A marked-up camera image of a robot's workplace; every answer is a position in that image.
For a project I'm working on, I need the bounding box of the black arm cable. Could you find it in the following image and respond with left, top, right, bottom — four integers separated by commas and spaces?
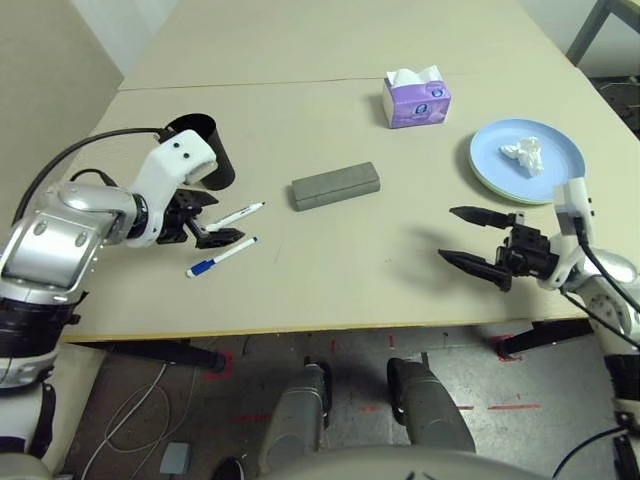
12, 128, 169, 226
572, 219, 640, 351

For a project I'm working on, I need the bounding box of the black tapered cup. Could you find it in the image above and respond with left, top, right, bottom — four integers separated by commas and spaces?
167, 113, 236, 191

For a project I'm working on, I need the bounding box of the side table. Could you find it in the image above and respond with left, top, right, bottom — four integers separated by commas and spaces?
567, 0, 640, 66

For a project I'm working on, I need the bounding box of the black table foot bar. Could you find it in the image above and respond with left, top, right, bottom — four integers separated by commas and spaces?
492, 319, 594, 359
79, 339, 234, 374

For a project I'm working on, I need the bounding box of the grey robot leg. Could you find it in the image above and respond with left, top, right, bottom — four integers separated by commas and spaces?
387, 355, 476, 454
259, 357, 334, 469

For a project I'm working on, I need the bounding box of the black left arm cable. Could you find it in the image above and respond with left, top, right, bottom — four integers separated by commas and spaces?
12, 128, 169, 226

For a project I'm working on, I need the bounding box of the white marker blue cap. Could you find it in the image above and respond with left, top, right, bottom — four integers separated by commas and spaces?
186, 236, 260, 279

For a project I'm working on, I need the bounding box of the white tissue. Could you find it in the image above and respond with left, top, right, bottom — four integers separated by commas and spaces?
498, 137, 544, 179

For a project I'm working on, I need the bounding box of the purple tissue pack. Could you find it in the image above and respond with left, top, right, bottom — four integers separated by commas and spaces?
382, 63, 448, 130

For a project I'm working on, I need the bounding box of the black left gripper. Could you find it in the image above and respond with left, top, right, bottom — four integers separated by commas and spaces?
159, 187, 247, 250

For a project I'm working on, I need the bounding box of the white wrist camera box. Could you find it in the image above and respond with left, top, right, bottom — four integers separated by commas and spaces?
552, 177, 596, 291
130, 128, 220, 249

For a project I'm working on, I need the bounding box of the white floor cable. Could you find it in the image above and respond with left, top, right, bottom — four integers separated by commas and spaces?
74, 359, 171, 480

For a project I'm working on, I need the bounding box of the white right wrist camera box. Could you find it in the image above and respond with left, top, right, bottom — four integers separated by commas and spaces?
552, 177, 596, 291

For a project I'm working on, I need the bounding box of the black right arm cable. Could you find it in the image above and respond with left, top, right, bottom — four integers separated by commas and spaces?
572, 219, 640, 351

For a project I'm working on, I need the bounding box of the grey robot left leg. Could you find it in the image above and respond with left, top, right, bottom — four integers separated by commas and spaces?
259, 357, 334, 469

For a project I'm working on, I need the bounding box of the blue plastic plate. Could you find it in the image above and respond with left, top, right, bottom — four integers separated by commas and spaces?
468, 118, 586, 204

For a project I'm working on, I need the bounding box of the thin black hanging cable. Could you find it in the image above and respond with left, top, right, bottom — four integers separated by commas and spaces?
552, 424, 626, 480

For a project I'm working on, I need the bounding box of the black robot foot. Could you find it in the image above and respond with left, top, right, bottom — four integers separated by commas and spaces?
209, 454, 246, 480

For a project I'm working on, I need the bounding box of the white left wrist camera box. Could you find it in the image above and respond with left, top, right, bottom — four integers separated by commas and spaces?
130, 128, 220, 249

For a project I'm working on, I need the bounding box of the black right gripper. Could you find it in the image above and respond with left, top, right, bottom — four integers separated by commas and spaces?
437, 204, 561, 294

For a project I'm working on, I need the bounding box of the grey floor pedal box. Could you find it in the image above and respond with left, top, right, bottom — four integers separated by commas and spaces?
159, 442, 192, 475

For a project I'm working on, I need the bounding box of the grey robot right leg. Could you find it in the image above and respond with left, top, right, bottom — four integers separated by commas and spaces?
387, 355, 476, 454

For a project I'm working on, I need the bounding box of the white marker black cap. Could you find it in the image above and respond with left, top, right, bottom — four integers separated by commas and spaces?
204, 201, 267, 232

